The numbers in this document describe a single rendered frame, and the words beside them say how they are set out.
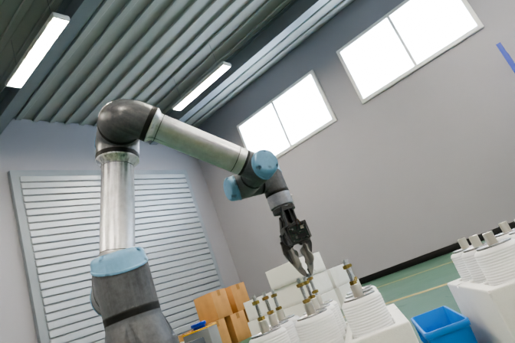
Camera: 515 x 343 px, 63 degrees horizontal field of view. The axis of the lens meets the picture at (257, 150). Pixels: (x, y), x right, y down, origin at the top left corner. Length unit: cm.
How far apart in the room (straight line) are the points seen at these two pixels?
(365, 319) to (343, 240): 593
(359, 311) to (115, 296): 52
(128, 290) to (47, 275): 536
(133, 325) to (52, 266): 543
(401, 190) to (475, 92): 166
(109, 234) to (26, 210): 538
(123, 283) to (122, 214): 25
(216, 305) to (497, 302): 416
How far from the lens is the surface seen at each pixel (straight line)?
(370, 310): 101
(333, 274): 421
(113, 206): 113
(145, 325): 92
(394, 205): 652
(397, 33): 671
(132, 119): 110
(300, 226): 125
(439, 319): 144
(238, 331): 511
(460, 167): 624
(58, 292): 626
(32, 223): 642
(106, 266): 94
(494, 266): 105
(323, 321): 102
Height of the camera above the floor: 32
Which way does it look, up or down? 19 degrees up
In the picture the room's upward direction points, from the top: 22 degrees counter-clockwise
